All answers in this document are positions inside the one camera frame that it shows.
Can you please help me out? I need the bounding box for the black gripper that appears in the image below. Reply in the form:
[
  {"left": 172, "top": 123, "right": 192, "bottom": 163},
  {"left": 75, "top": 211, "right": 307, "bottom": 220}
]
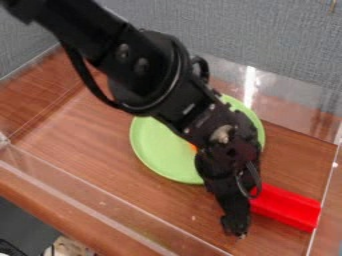
[{"left": 178, "top": 100, "right": 262, "bottom": 239}]

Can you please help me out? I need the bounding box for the red rectangular block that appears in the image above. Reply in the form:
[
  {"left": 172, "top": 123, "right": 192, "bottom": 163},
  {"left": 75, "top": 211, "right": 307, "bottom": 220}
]
[{"left": 250, "top": 183, "right": 322, "bottom": 233}]

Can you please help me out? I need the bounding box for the green plastic plate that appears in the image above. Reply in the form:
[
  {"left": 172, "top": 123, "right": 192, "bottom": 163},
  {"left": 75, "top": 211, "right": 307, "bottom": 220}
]
[{"left": 128, "top": 93, "right": 267, "bottom": 186}]

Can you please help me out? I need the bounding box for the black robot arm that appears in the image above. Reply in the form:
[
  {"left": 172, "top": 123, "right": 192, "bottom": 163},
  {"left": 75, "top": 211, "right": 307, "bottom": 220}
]
[{"left": 0, "top": 0, "right": 262, "bottom": 238}]

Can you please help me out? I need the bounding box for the orange toy carrot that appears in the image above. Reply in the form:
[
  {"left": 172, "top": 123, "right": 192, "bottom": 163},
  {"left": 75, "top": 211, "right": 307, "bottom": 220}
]
[{"left": 190, "top": 143, "right": 198, "bottom": 152}]

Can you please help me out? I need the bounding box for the clear acrylic enclosure wall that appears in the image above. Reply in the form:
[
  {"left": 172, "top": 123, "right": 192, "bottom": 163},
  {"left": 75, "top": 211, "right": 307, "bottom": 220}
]
[{"left": 0, "top": 49, "right": 342, "bottom": 256}]

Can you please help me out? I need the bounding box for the black cable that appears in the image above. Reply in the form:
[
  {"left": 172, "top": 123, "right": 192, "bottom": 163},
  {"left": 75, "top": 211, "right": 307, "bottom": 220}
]
[{"left": 61, "top": 43, "right": 148, "bottom": 116}]

